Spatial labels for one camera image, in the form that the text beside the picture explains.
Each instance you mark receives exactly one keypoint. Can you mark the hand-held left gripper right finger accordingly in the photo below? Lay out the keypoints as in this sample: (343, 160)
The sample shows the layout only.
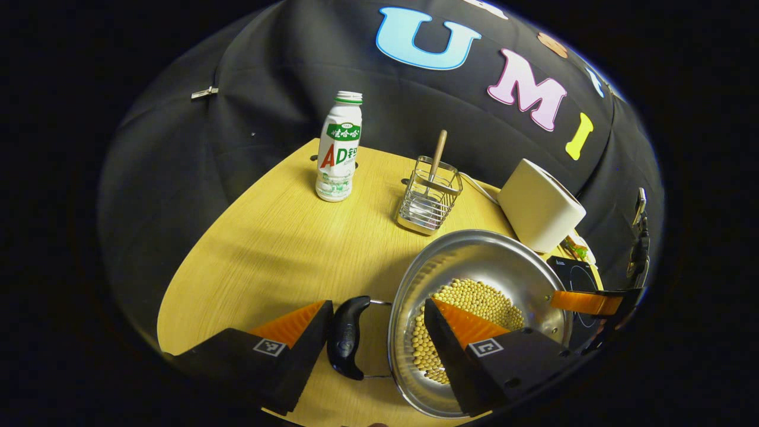
(447, 362)

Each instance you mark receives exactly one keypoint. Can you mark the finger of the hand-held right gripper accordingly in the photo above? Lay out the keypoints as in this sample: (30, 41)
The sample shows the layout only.
(587, 302)

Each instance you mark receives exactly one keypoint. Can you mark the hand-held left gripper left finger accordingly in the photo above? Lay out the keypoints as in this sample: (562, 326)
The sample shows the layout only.
(305, 356)

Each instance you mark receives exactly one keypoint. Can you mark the black induction cooktop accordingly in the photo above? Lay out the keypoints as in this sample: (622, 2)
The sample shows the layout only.
(578, 276)

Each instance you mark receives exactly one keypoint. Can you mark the sandwich with lettuce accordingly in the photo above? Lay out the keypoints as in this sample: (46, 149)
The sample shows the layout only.
(575, 249)

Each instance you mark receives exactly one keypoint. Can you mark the pile of soybeans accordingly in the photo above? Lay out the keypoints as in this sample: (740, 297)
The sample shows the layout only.
(474, 296)

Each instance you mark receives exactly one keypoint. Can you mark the white toaster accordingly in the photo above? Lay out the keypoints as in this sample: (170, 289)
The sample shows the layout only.
(536, 207)

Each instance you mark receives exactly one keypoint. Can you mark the white drink bottle green label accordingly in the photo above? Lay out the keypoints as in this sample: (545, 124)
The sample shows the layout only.
(338, 160)

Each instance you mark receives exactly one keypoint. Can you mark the black backdrop cloth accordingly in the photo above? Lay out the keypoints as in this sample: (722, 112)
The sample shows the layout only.
(178, 178)

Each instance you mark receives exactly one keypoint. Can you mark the metal clip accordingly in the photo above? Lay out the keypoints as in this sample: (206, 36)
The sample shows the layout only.
(204, 92)

